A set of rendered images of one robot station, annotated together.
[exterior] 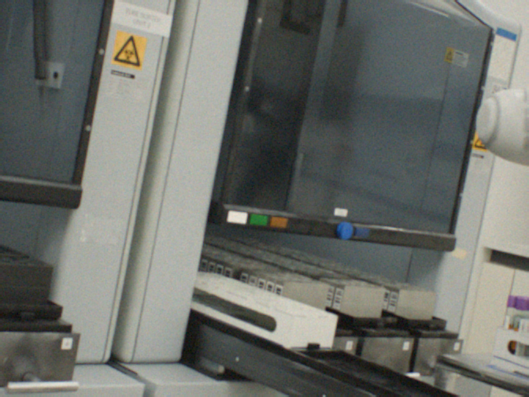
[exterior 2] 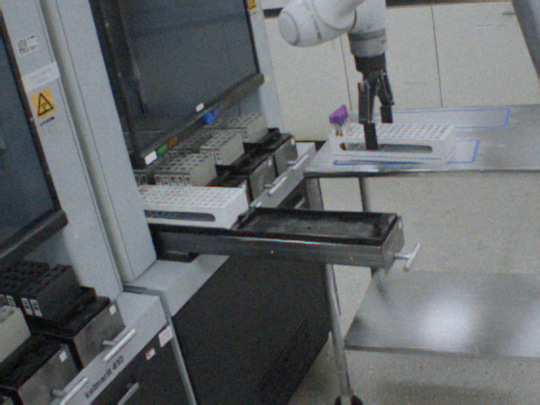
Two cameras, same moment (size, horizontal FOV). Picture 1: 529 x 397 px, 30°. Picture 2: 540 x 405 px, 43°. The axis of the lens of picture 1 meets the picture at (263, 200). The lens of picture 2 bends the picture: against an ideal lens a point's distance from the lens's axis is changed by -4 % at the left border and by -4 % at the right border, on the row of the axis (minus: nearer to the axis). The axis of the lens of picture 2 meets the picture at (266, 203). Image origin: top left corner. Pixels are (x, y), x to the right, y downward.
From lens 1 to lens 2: 0.45 m
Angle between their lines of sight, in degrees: 26
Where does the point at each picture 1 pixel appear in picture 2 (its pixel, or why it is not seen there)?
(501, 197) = not seen: outside the picture
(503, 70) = not seen: outside the picture
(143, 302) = (124, 244)
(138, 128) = (70, 147)
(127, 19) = (33, 84)
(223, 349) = (184, 242)
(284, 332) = (223, 220)
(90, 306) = (99, 269)
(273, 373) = (229, 248)
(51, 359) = (110, 324)
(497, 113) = (295, 25)
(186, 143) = (101, 133)
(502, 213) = not seen: outside the picture
